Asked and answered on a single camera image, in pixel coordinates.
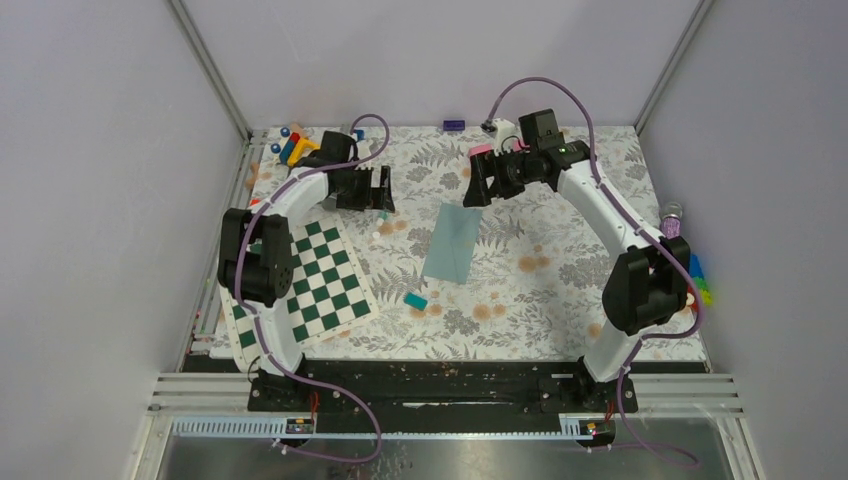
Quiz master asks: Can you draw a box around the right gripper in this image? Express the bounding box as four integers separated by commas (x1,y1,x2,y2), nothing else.
462,147,538,209

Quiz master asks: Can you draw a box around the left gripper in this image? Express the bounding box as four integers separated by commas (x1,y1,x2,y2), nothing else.
334,164,394,213

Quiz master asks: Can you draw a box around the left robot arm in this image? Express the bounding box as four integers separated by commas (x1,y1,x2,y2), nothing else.
217,131,392,411

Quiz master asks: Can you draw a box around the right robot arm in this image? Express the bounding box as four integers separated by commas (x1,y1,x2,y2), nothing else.
463,109,690,412

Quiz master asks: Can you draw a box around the pink cylinder marker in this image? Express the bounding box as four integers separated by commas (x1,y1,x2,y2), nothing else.
468,141,526,157

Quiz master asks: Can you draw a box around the purple small brick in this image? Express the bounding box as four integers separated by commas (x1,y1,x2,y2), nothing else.
442,119,466,132

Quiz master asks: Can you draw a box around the floral table mat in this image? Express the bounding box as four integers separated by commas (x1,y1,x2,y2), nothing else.
248,125,707,362

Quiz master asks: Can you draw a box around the yellow triangle toy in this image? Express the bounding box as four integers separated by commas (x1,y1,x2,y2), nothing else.
286,137,320,167

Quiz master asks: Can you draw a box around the small teal block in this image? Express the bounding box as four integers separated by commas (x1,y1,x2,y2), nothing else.
404,293,428,311

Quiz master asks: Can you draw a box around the green white checkerboard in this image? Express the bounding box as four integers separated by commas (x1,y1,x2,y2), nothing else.
210,215,379,370

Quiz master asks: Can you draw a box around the purple glitter tube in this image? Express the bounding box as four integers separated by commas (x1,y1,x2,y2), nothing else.
660,201,683,239

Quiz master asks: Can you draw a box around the colourful stacked brick toy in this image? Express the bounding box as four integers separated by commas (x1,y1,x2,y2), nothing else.
689,254,713,307

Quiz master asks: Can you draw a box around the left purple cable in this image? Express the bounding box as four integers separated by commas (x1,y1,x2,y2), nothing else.
235,113,391,466

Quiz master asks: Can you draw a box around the purple cable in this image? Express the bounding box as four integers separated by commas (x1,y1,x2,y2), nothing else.
235,113,391,466
490,76,705,470

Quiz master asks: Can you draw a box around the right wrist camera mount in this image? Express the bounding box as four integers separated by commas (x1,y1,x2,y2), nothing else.
480,118,520,152

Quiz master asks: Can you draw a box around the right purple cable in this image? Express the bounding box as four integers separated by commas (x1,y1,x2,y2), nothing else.
490,76,705,470

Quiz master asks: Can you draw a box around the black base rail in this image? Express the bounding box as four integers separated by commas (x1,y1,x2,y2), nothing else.
247,359,639,434

